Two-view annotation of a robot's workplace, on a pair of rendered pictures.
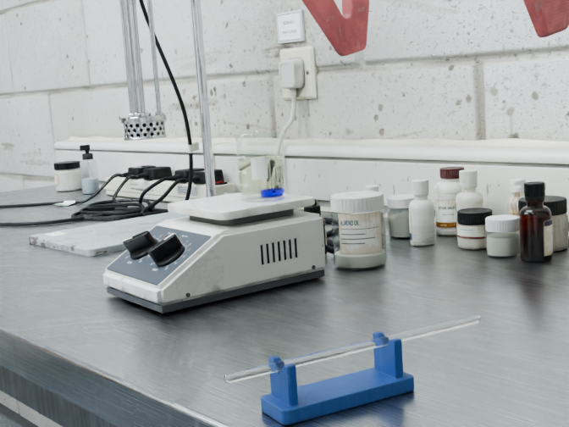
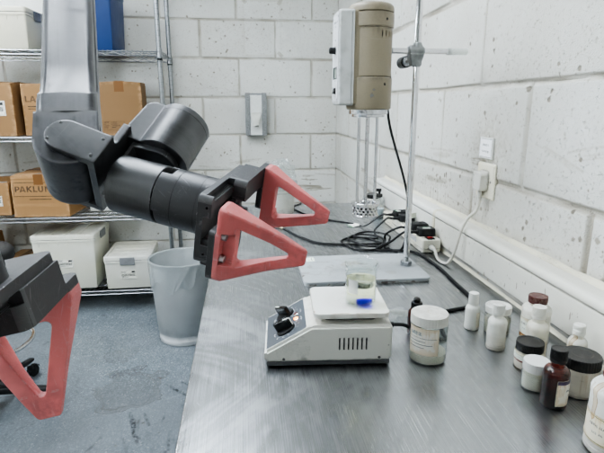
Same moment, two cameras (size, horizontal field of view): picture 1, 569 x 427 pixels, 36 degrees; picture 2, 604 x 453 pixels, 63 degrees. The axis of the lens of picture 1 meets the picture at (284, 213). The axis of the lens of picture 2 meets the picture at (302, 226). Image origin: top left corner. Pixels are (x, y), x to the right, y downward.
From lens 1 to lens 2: 0.43 m
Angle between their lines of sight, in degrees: 32
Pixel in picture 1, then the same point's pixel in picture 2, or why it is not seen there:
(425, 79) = (555, 213)
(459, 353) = not seen: outside the picture
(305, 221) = (376, 328)
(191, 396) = not seen: outside the picture
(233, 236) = (319, 330)
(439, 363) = not seen: outside the picture
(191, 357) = (231, 420)
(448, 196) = (528, 316)
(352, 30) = (47, 404)
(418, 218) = (491, 330)
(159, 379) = (193, 435)
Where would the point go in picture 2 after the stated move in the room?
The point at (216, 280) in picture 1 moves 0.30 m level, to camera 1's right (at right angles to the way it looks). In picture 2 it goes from (304, 354) to (509, 418)
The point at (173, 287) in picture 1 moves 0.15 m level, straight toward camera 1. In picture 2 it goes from (273, 353) to (218, 405)
